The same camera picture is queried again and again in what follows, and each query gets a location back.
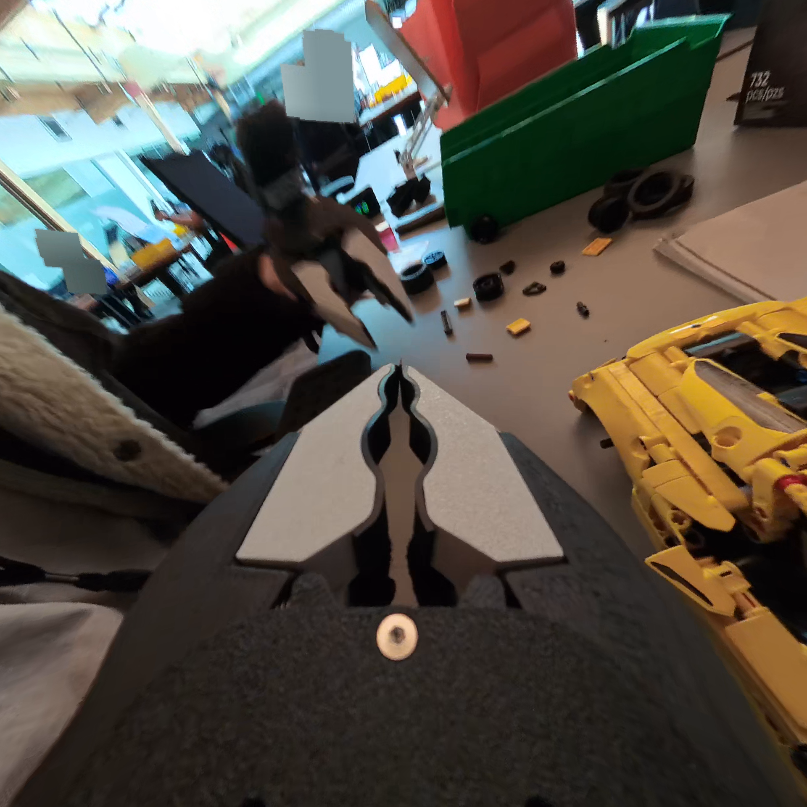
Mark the small black angled piece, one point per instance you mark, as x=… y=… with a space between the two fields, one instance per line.
x=534 y=289

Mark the person's left hand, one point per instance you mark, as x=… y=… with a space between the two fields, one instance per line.
x=276 y=277

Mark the green wheeled toy dumpster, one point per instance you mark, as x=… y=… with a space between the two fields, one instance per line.
x=567 y=126

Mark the yellow brick toy car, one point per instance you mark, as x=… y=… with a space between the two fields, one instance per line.
x=712 y=454

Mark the person's left forearm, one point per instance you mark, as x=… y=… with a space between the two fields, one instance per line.
x=214 y=328

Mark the pink cup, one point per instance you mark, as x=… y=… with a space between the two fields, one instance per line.
x=388 y=238

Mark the black toy wheel rim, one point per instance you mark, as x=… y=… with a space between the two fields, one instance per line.
x=488 y=287

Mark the pale wooden tilted stand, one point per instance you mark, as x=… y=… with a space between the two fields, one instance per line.
x=403 y=50

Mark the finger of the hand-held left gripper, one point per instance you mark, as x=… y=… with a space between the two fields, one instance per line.
x=328 y=296
x=378 y=271

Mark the grey desk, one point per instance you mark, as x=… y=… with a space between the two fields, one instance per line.
x=536 y=391

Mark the large black toy tyre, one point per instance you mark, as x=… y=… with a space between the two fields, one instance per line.
x=662 y=195

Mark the person's black fleece-lined jacket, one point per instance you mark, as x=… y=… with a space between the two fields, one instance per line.
x=75 y=441

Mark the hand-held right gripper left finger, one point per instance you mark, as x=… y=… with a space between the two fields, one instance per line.
x=315 y=492

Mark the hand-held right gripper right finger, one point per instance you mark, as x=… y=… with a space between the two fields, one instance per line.
x=492 y=498

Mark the long dark axle rod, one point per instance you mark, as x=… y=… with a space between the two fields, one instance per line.
x=447 y=323

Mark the toy car box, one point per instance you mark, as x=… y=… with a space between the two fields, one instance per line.
x=775 y=63

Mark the black slanted panel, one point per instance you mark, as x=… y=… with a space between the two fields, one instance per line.
x=208 y=195

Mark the open instruction booklet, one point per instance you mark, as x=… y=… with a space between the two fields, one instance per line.
x=744 y=246

